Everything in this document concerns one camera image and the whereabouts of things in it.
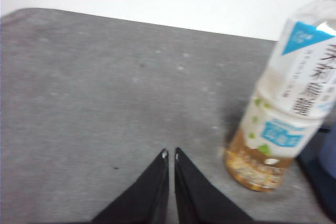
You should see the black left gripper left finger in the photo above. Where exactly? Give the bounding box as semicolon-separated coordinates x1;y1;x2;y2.
93;149;170;224

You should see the dark blue rectangular tray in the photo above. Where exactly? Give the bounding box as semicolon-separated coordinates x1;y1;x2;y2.
296;126;336;219

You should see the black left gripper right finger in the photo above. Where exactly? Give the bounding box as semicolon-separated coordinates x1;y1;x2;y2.
174;147;257;224

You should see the jasmine tea bottle white label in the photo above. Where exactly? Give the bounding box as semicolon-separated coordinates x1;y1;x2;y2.
223;0;336;192

